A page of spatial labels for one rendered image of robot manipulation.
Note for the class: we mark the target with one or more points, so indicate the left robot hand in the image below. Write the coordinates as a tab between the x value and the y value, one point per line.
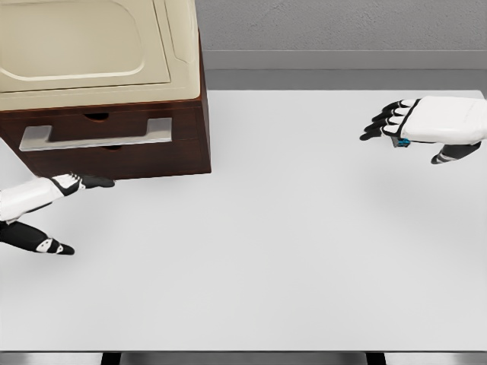
26	197

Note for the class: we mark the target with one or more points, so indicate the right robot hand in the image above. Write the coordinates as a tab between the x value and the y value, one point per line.
441	119

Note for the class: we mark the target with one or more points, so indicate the brown cabinet drawer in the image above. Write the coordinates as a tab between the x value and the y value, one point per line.
114	123

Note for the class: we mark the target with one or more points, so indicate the brown cabinet with cream top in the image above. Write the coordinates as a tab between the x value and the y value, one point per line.
102	87

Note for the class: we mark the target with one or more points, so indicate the small grey-blue switch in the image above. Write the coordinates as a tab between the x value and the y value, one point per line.
401	143

